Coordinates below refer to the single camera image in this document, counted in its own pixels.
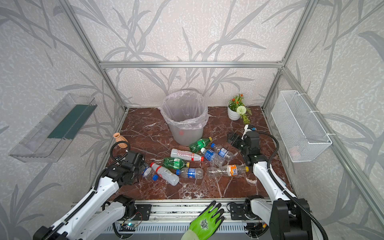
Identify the small terracotta vase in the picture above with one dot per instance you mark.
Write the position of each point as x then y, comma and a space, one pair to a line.
123, 143

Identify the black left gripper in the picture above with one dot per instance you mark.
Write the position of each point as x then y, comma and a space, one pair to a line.
140, 163

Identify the left green circuit board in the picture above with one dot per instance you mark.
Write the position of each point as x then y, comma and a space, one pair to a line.
129, 226

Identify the green and black work glove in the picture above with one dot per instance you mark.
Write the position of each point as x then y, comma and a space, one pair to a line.
206, 224

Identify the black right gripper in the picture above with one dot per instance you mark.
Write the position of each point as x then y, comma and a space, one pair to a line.
240, 141

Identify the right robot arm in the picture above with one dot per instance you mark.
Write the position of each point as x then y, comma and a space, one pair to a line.
288, 217

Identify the aluminium cage frame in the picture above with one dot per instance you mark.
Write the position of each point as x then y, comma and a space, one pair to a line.
360, 180

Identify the clear bottle small blue label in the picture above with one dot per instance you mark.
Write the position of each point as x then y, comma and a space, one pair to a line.
222, 152

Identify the green bottle yellow cap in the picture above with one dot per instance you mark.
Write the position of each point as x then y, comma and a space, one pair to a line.
175, 163
201, 143

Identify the white wire mesh basket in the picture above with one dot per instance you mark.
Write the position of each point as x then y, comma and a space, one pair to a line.
302, 133

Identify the clear acrylic wall shelf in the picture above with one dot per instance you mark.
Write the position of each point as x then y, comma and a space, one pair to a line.
49, 139

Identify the clear bottle orange label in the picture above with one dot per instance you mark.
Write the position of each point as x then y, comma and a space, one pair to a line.
227, 171

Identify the grey mesh waste bin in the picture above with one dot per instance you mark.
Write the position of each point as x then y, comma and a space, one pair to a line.
186, 131

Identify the right wiring board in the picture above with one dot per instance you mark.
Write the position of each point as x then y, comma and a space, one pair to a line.
255, 230

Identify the translucent pink bin liner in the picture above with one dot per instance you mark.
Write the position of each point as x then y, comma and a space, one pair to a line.
185, 109

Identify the clear pepsi bottle blue cap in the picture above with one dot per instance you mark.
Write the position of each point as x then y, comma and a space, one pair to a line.
190, 173

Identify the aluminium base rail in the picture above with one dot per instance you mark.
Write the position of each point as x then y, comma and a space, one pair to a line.
186, 211

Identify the white pot with flowers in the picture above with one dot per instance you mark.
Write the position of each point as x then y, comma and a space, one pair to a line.
238, 110

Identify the white bottle red cap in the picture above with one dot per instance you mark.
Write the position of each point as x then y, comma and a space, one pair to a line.
165, 174

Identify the clear bottle large blue label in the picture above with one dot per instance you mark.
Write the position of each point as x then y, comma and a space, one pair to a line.
213, 158

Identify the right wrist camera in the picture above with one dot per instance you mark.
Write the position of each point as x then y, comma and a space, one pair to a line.
248, 128

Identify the clear bottle red white label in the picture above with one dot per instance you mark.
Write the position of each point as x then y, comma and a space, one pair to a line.
186, 155

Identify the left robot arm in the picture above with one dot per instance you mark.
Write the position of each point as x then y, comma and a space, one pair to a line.
108, 182

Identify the small crushed blue cap bottle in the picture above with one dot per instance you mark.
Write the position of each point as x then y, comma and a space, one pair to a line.
150, 174

